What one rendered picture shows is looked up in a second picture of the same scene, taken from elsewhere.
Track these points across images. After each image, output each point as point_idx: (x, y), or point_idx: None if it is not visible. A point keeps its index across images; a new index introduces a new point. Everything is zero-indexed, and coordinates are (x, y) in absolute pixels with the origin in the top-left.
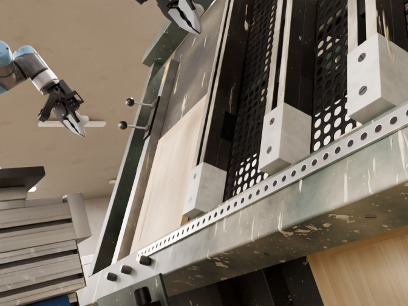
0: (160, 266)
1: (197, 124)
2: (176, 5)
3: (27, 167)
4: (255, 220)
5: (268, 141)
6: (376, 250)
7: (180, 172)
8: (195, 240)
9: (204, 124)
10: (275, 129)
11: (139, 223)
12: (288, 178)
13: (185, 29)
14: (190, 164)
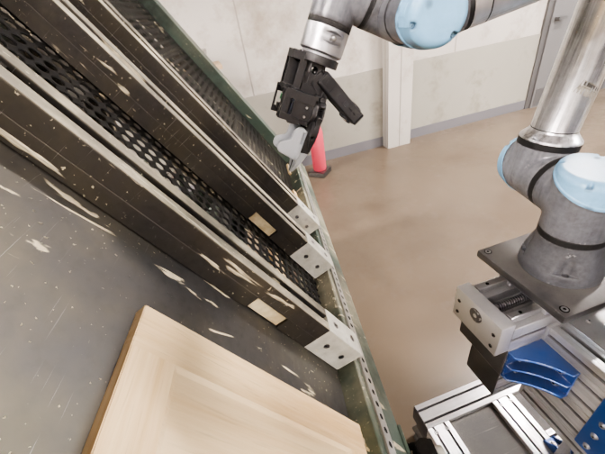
0: (394, 431)
1: (212, 358)
2: (300, 127)
3: (488, 247)
4: (345, 290)
5: (321, 251)
6: None
7: (285, 445)
8: (364, 352)
9: (287, 291)
10: (317, 244)
11: None
12: (331, 261)
13: (302, 161)
14: (286, 389)
